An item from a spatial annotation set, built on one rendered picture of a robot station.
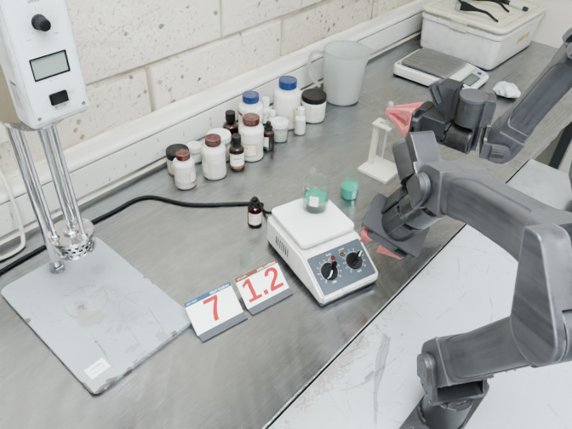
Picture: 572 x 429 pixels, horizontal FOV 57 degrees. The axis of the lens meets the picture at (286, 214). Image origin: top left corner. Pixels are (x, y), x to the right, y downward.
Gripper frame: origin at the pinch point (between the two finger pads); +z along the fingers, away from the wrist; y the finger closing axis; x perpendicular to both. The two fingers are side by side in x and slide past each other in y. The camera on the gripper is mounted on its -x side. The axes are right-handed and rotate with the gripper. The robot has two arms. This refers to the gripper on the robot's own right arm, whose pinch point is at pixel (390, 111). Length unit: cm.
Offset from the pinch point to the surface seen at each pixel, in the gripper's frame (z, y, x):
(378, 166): 1.0, 0.1, 15.2
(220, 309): -3, 57, 14
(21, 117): 9, 74, -26
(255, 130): 24.7, 17.8, 6.5
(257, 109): 31.1, 10.2, 6.2
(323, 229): -8.1, 35.1, 7.1
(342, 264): -13.9, 36.8, 11.2
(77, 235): 14, 70, -3
